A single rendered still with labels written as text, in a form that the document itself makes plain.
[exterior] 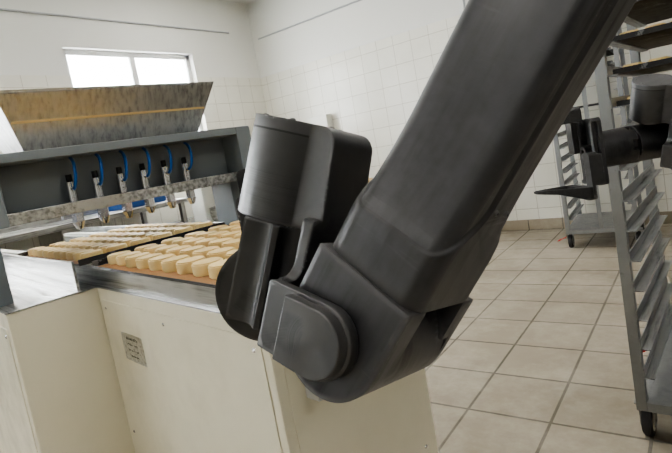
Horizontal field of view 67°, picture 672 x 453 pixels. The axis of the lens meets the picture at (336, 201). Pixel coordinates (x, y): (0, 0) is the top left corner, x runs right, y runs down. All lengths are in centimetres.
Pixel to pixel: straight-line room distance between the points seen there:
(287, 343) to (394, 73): 527
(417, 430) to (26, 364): 85
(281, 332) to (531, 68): 16
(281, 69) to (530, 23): 617
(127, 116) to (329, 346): 129
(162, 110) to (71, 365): 69
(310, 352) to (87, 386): 119
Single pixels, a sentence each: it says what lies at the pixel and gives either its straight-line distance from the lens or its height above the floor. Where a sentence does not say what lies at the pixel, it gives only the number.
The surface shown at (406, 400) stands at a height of 59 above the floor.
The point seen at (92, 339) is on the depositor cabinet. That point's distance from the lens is 139.
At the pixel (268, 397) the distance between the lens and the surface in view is 81.
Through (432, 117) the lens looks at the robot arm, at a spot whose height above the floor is 107.
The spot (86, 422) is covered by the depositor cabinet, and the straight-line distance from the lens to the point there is 143.
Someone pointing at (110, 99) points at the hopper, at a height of 129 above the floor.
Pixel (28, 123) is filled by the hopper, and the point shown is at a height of 125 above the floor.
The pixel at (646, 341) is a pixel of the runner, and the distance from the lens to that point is 187.
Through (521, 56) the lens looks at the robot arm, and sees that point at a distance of 22.
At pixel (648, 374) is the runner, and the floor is 23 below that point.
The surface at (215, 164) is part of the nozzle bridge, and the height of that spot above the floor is 108.
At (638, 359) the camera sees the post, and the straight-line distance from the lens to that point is 183.
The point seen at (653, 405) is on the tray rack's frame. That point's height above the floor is 14.
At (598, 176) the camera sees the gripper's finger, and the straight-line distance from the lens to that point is 86.
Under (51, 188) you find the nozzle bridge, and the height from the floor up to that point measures 109.
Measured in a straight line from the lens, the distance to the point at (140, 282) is 113.
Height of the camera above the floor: 106
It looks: 6 degrees down
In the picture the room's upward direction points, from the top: 10 degrees counter-clockwise
